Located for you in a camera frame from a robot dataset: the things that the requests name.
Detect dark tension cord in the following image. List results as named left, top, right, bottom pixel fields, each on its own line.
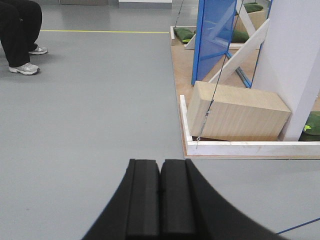
left=196, top=0, right=245, bottom=148

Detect white wall panel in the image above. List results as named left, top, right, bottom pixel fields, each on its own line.
left=252, top=0, right=320, bottom=141

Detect green sandbag beside panel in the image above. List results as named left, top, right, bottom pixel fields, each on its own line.
left=299, top=111, right=320, bottom=142

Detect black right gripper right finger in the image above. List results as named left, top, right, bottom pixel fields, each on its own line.
left=160, top=159, right=282, bottom=240

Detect light wooden box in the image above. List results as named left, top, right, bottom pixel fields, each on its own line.
left=187, top=81, right=291, bottom=141

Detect person black trousers legs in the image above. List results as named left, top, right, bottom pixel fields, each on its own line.
left=0, top=0, right=42, bottom=68

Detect white diagonal brace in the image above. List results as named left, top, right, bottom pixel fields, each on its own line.
left=208, top=18, right=270, bottom=83

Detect white sneaker far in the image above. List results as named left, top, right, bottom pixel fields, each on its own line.
left=28, top=46, right=48, bottom=55

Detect plywood base platform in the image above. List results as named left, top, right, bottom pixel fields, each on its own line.
left=169, top=24, right=320, bottom=161

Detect white sneaker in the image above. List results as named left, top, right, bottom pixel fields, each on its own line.
left=28, top=46, right=48, bottom=55
left=9, top=62, right=40, bottom=76

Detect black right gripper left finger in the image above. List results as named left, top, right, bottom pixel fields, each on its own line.
left=83, top=159, right=160, bottom=240

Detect white wooden border rail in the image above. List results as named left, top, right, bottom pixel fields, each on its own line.
left=179, top=95, right=320, bottom=159

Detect white sneaker near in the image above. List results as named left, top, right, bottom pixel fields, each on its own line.
left=9, top=62, right=40, bottom=76

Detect blue door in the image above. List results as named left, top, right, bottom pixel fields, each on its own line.
left=190, top=0, right=247, bottom=85

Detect blue cable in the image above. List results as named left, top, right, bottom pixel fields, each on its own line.
left=274, top=217, right=320, bottom=235

